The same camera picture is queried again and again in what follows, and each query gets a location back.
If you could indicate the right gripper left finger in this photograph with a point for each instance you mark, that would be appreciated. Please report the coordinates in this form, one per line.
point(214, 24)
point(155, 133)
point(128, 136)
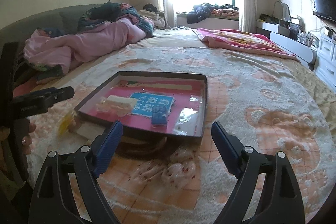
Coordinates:
point(53, 201)

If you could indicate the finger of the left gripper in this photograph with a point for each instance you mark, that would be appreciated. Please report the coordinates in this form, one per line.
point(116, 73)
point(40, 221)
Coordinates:
point(52, 95)

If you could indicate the yellow rings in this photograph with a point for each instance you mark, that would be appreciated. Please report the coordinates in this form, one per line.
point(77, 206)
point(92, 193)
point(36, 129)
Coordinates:
point(67, 121)

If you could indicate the cream hair claw clip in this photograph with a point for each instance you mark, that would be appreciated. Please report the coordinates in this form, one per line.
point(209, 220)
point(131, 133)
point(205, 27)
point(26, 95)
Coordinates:
point(121, 106)

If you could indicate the pink dotted bow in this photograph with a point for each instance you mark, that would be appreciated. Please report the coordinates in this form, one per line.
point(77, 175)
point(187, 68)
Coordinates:
point(175, 172)

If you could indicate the small clear bag card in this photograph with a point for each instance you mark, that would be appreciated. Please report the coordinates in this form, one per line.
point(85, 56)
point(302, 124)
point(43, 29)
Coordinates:
point(187, 123)

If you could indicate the left hand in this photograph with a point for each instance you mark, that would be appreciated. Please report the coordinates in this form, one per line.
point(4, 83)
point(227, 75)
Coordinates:
point(27, 140)

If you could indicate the pink quilt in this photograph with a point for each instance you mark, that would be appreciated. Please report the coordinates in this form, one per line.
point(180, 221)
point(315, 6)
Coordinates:
point(69, 51)

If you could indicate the white paper card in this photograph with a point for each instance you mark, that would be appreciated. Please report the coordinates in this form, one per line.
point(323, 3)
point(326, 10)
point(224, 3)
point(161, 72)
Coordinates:
point(90, 130)

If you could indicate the green headboard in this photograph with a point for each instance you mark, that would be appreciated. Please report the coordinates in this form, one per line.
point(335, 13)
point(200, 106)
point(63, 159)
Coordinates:
point(65, 18)

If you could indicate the brown hair clip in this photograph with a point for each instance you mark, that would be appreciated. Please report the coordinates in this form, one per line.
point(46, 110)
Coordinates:
point(131, 147)

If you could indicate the white peach bedspread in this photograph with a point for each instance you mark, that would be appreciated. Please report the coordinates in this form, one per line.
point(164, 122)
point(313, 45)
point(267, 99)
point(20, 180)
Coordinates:
point(269, 103)

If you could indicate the dark floral quilt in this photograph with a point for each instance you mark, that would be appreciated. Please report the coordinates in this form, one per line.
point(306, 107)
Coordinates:
point(112, 12)

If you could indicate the dark shallow box tray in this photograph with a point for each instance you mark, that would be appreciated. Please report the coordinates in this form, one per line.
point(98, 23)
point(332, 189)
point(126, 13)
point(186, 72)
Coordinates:
point(147, 105)

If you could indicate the pink book in tray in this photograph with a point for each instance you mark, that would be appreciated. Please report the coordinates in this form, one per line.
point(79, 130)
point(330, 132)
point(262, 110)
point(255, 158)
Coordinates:
point(157, 105)

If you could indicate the white drawer cabinet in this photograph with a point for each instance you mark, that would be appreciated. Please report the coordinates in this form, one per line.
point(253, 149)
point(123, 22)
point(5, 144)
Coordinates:
point(325, 67)

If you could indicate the white bed footboard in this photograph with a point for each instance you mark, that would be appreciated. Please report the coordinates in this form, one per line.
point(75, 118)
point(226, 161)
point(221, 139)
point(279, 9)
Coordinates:
point(304, 54)

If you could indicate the pink red blanket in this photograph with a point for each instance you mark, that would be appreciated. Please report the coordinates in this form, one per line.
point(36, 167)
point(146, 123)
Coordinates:
point(240, 41)

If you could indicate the white desk with clutter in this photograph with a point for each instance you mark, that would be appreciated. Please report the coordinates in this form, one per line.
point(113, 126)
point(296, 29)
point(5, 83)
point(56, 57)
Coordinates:
point(281, 22)

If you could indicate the clothes pile on sill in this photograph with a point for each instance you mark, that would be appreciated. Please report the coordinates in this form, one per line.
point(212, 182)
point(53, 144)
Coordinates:
point(206, 10)

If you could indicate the black television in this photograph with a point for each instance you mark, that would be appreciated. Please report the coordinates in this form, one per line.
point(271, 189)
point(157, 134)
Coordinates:
point(324, 9)

